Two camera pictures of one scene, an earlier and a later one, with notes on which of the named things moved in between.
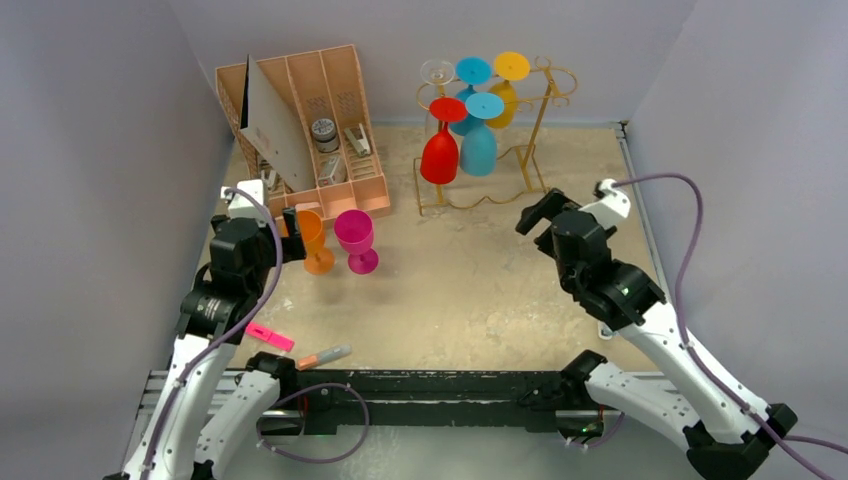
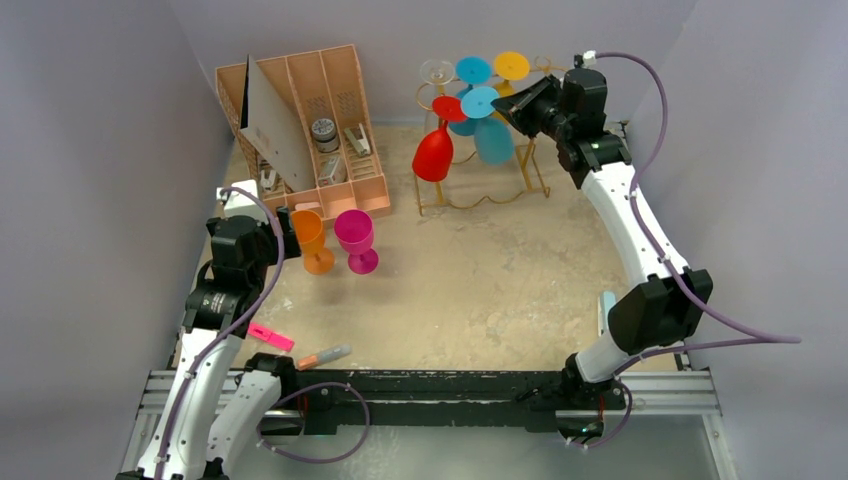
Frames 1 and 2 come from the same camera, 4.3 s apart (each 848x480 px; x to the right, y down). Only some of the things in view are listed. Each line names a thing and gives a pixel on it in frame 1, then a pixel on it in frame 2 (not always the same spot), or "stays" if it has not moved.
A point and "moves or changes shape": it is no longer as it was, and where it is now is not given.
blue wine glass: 479,147 moves or changes shape
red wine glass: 439,161 stays
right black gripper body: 548,223 to 538,111
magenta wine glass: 354,232 stays
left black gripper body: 290,247 stays
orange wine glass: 318,259 stays
